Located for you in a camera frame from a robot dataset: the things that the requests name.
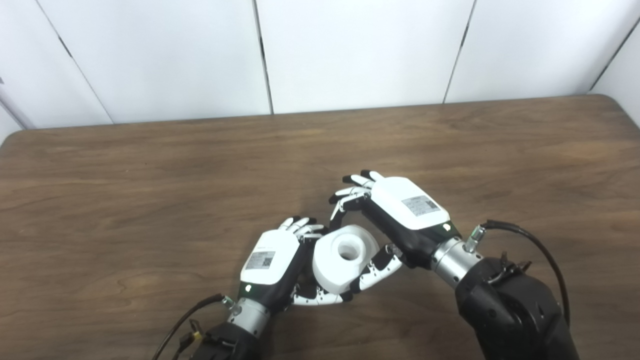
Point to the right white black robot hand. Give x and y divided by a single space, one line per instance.
410 210

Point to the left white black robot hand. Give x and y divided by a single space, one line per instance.
272 260

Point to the round white plastic piece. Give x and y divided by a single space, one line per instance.
335 265

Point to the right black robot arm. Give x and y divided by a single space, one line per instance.
505 310

